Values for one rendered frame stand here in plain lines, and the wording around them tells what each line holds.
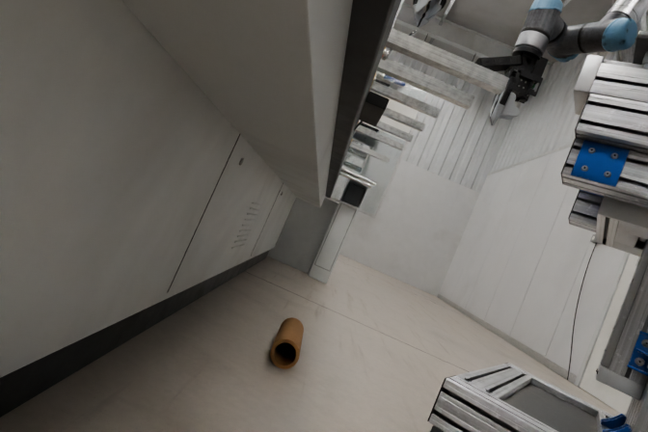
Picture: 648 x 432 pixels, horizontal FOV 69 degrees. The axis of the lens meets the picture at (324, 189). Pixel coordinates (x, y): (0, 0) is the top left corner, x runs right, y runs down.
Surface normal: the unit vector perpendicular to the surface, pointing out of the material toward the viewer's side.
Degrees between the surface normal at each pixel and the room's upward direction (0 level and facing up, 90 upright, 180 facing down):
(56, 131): 90
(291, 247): 90
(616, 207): 90
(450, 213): 90
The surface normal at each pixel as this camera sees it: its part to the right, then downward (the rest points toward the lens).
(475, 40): -0.02, -0.09
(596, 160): -0.47, -0.28
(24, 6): 0.91, 0.40
